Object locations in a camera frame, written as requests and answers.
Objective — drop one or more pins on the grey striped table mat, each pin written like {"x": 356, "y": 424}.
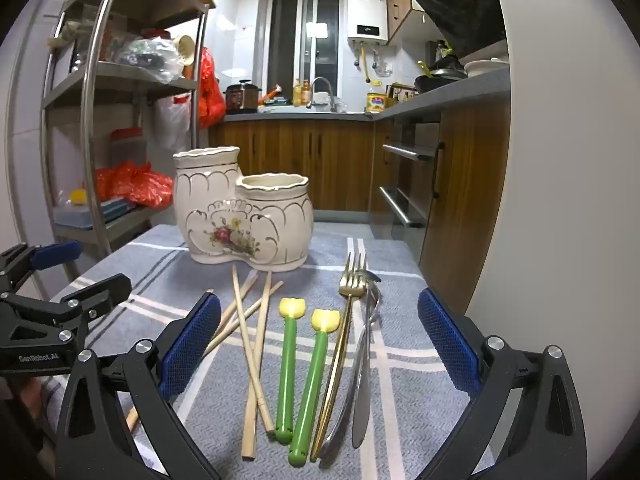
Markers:
{"x": 400, "y": 410}

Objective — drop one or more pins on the orange kitchen tool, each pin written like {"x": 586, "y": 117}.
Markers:
{"x": 274, "y": 93}

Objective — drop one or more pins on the grey kitchen countertop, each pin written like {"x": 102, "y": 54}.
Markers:
{"x": 450, "y": 95}

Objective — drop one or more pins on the white plastic bag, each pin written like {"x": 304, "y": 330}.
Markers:
{"x": 172, "y": 122}

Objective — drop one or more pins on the white floral ceramic utensil holder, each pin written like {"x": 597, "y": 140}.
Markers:
{"x": 240, "y": 210}

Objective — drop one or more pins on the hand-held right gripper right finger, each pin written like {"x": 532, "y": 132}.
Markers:
{"x": 447, "y": 340}

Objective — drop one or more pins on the green stick with yellow tulip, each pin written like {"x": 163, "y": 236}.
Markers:
{"x": 310, "y": 395}
{"x": 286, "y": 385}

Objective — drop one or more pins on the white casserole pot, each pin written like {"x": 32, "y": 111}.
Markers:
{"x": 485, "y": 66}

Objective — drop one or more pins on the black wok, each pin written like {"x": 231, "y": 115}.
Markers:
{"x": 435, "y": 82}

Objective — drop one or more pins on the stainless steel built-in oven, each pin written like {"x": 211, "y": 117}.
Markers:
{"x": 410, "y": 175}

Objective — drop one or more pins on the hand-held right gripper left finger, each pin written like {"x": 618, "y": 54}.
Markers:
{"x": 192, "y": 345}

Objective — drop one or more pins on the dark pressure cooker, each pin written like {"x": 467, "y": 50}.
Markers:
{"x": 241, "y": 97}

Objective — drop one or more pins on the yellow plastic item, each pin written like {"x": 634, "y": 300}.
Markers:
{"x": 78, "y": 197}

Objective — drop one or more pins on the chrome sink faucet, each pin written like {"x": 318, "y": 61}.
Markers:
{"x": 331, "y": 95}

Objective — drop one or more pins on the white container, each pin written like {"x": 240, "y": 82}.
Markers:
{"x": 322, "y": 100}

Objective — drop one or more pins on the beige hanging ladle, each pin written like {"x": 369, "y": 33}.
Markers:
{"x": 186, "y": 50}

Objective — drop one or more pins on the stainless steel shelf rack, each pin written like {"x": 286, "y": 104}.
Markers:
{"x": 150, "y": 0}

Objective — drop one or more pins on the white water heater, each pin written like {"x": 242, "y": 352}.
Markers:
{"x": 367, "y": 12}

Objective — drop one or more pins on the clear container with red lid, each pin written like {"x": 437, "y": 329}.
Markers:
{"x": 127, "y": 152}

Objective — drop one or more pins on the tall red plastic bag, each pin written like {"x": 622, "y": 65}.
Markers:
{"x": 210, "y": 90}

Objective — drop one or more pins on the clear plastic storage box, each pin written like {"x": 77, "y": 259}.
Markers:
{"x": 80, "y": 217}

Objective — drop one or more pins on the gold fork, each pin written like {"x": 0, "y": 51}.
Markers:
{"x": 352, "y": 287}

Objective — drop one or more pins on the crumpled red plastic bag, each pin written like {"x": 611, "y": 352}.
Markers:
{"x": 135, "y": 182}

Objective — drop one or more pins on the silver spoon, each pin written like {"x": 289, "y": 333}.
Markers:
{"x": 371, "y": 276}

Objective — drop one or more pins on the wooden base cabinet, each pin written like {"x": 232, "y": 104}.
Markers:
{"x": 300, "y": 160}
{"x": 470, "y": 185}

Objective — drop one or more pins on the kitchen knife holder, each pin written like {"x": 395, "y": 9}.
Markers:
{"x": 400, "y": 94}

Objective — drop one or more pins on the yellow soap bottle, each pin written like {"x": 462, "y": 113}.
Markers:
{"x": 301, "y": 94}

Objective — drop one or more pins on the clear plastic bag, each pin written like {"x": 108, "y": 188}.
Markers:
{"x": 155, "y": 57}

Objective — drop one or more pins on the silver fork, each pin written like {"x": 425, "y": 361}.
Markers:
{"x": 332, "y": 442}

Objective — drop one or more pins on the kitchen window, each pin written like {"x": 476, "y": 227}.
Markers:
{"x": 282, "y": 45}

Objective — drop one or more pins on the black range hood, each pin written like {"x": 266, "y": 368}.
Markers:
{"x": 460, "y": 0}

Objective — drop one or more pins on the yellow cooking oil bottle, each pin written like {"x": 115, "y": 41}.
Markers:
{"x": 376, "y": 104}

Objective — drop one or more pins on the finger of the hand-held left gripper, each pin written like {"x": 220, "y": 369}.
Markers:
{"x": 55, "y": 255}
{"x": 102, "y": 290}

